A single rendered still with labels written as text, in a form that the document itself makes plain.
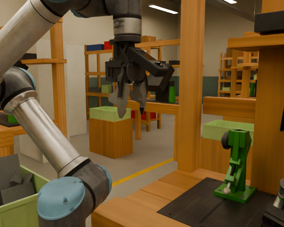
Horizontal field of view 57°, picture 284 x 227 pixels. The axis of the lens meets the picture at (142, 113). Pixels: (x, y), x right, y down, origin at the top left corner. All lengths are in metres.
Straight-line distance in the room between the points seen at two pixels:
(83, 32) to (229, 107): 8.03
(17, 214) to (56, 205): 0.40
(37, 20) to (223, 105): 0.99
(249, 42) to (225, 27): 10.91
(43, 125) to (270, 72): 0.90
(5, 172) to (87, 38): 8.10
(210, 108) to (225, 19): 10.76
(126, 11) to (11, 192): 0.88
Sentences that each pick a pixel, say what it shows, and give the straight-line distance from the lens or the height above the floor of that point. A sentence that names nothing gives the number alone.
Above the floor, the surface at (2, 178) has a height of 0.95.
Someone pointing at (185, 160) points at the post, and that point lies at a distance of 1.44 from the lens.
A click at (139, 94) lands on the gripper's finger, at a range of 0.73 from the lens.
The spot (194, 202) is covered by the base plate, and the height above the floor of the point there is 0.90.
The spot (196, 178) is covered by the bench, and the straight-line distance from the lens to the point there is 1.37.
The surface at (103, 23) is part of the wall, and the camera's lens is 9.72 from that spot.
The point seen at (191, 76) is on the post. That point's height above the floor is 1.38.
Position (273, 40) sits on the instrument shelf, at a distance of 1.10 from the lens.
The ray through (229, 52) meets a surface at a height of 2.26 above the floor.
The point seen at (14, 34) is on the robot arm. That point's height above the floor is 1.49.
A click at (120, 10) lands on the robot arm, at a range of 0.70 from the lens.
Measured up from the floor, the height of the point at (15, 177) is 0.96.
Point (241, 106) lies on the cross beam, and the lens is 1.35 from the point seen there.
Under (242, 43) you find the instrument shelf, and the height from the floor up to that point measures 1.52.
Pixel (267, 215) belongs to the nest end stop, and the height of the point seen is 0.97.
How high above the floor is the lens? 1.40
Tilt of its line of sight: 9 degrees down
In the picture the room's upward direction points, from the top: straight up
